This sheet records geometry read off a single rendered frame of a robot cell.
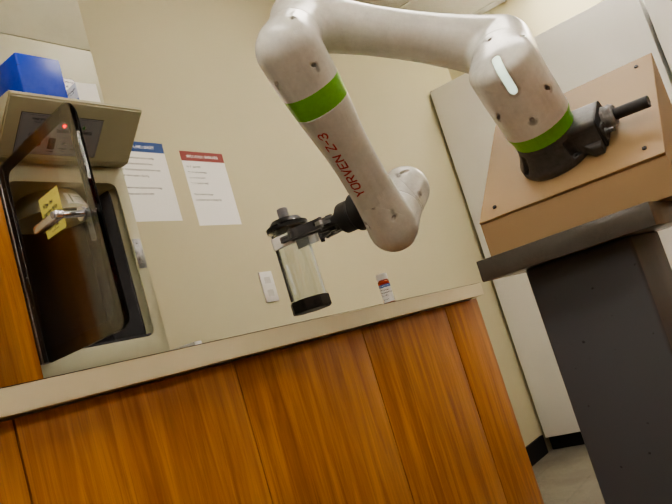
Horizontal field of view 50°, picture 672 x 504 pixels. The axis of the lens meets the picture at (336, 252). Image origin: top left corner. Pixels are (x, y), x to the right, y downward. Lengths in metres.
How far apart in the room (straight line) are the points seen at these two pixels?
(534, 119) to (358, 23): 0.39
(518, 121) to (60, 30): 1.07
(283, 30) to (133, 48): 1.39
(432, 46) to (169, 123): 1.32
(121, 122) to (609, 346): 1.11
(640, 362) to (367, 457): 0.65
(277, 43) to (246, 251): 1.39
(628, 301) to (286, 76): 0.71
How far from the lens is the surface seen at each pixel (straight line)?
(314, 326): 1.56
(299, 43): 1.30
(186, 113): 2.66
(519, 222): 1.39
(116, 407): 1.22
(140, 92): 2.56
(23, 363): 1.36
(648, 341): 1.34
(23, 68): 1.58
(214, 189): 2.59
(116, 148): 1.70
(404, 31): 1.46
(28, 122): 1.56
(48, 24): 1.84
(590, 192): 1.35
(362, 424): 1.67
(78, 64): 1.83
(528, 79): 1.33
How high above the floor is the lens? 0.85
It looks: 8 degrees up
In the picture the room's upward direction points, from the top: 17 degrees counter-clockwise
